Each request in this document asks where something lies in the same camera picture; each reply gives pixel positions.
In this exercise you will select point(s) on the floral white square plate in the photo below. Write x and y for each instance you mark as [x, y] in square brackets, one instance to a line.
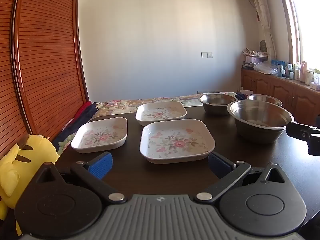
[160, 113]
[100, 136]
[175, 142]

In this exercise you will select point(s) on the white wall socket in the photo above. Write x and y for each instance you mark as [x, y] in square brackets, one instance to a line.
[207, 54]

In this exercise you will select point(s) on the yellow plush toy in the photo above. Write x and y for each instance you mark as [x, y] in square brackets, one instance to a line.
[37, 150]

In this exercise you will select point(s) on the large steel bowl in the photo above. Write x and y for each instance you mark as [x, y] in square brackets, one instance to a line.
[260, 130]

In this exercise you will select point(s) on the red cloth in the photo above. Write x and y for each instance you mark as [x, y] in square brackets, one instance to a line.
[83, 107]

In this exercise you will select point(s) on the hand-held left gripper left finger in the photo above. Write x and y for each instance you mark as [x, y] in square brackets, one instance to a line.
[101, 166]

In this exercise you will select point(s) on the window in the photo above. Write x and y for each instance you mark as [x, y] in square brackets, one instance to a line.
[310, 30]

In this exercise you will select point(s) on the folded floral cloth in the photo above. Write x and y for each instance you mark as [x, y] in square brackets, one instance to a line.
[255, 52]

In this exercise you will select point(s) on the row of bottles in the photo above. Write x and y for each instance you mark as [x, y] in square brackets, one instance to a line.
[297, 71]

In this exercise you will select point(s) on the dark blue cloth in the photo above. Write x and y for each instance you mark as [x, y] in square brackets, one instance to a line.
[82, 120]

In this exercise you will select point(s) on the wooden cabinet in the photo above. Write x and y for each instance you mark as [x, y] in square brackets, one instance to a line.
[280, 90]

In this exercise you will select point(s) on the purple box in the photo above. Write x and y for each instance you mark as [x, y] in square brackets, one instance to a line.
[257, 60]

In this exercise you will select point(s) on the white cardboard box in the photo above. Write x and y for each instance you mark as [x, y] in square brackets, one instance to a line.
[246, 91]

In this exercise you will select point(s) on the patterned cream curtain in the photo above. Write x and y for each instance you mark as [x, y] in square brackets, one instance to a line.
[263, 17]

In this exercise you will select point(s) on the wooden slatted wardrobe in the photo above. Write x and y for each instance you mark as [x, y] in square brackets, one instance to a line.
[45, 55]

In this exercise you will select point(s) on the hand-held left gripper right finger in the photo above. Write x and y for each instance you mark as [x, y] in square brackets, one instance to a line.
[220, 164]

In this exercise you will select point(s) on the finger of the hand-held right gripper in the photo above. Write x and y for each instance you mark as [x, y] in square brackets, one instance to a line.
[298, 130]

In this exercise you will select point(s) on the floral blanket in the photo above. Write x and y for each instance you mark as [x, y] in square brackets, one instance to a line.
[120, 103]

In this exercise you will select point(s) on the clear plastic bag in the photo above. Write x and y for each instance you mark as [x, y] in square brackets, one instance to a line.
[266, 68]

